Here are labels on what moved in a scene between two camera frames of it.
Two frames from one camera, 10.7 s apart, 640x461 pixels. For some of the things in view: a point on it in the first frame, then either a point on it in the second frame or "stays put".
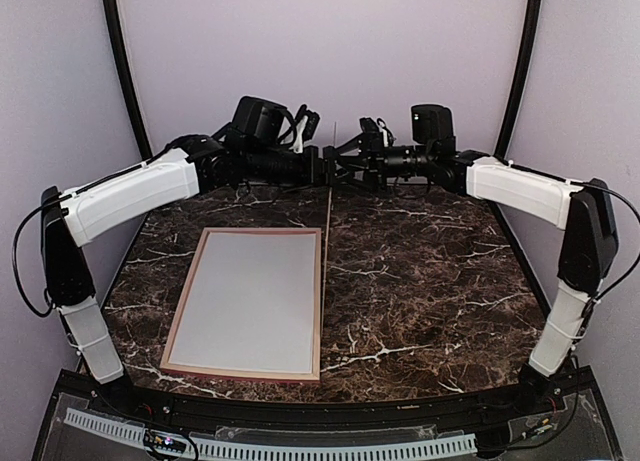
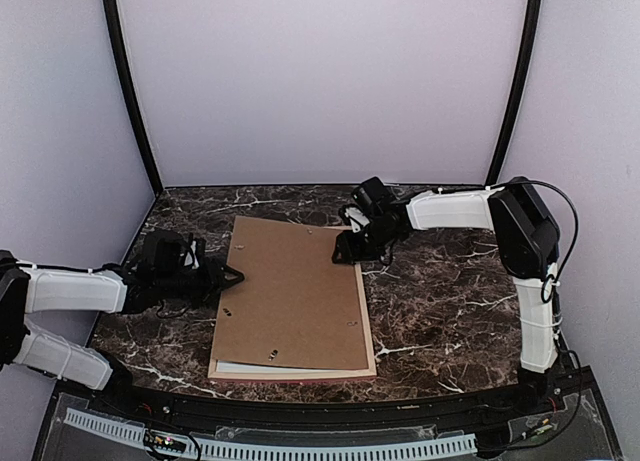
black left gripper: x=311 y=175 -> x=215 y=282
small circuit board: x=164 y=441 stays put
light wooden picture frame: x=298 y=376 -> x=370 y=373
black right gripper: x=375 y=168 -> x=350 y=252
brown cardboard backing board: x=329 y=234 -> x=295 y=305
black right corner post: x=529 y=52 stays put
